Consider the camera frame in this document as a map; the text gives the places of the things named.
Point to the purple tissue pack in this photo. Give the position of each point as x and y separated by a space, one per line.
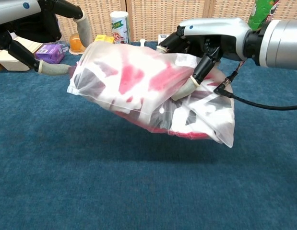
51 54

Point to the woven rattan folding screen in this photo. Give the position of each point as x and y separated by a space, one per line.
162 14

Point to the green chips tube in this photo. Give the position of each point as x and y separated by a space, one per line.
261 12

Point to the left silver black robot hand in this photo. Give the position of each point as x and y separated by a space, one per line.
30 24

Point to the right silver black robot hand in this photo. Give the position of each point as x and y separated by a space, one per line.
215 28

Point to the red and white box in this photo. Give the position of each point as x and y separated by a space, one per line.
162 37

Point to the yellow plastic mould tray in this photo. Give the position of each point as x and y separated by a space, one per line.
102 38

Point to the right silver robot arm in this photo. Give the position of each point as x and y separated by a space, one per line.
282 43

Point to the beige lidded food container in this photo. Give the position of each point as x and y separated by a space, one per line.
9 64

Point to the white printed cylindrical can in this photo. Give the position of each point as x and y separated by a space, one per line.
119 26

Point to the orange jelly cup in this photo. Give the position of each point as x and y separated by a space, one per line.
75 43

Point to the frosted translucent plastic zip bag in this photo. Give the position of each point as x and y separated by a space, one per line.
102 55

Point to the red white black patterned garment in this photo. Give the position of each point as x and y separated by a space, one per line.
131 74

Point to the blue carpet table cover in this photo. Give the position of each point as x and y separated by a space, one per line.
90 179

